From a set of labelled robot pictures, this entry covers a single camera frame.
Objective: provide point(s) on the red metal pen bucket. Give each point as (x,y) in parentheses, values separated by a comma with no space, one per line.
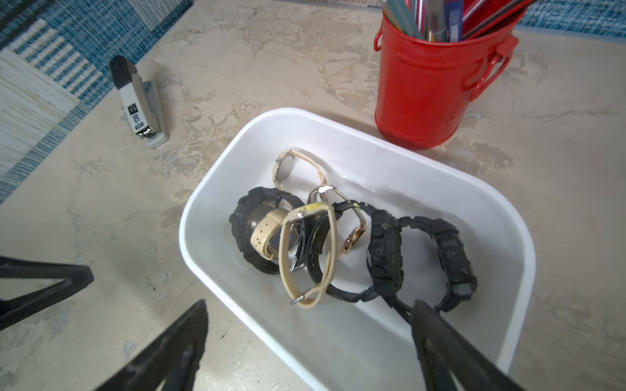
(436,58)

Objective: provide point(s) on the white plastic storage box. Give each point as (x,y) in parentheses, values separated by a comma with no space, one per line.
(363,346)

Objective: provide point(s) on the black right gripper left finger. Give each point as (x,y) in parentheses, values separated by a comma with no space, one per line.
(172,360)

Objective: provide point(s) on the black chunky watch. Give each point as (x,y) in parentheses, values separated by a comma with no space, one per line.
(250,210)

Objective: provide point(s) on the beige strap watch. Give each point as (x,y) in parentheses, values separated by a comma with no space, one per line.
(354,223)

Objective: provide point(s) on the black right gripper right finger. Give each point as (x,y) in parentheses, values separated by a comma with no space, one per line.
(448,359)

